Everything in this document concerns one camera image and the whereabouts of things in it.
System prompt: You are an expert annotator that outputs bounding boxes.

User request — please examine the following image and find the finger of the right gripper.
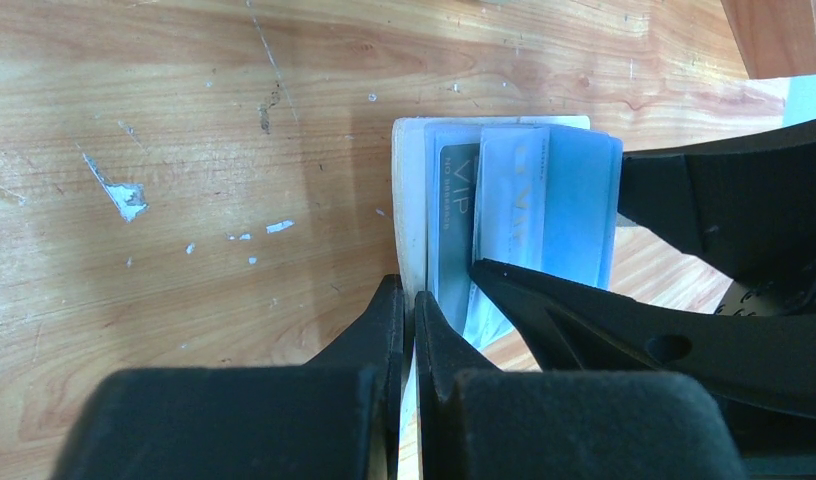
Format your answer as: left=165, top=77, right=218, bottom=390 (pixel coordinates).
left=470, top=260, right=816, bottom=457
left=618, top=119, right=816, bottom=315

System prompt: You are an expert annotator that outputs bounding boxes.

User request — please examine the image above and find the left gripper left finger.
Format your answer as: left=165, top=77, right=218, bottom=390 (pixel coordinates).
left=53, top=275, right=406, bottom=479

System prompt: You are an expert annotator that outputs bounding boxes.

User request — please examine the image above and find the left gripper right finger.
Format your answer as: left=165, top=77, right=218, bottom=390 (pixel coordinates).
left=414, top=292, right=746, bottom=479

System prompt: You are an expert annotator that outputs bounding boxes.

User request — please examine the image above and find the light blue VIP card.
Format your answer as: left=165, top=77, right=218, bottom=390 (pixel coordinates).
left=462, top=124, right=623, bottom=349

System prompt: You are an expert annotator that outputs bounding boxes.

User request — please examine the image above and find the grey VIP card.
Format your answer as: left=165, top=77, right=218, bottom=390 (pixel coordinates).
left=424, top=123, right=481, bottom=334

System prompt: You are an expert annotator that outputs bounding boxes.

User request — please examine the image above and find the white leather card holder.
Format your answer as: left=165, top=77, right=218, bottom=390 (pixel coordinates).
left=391, top=115, right=591, bottom=479

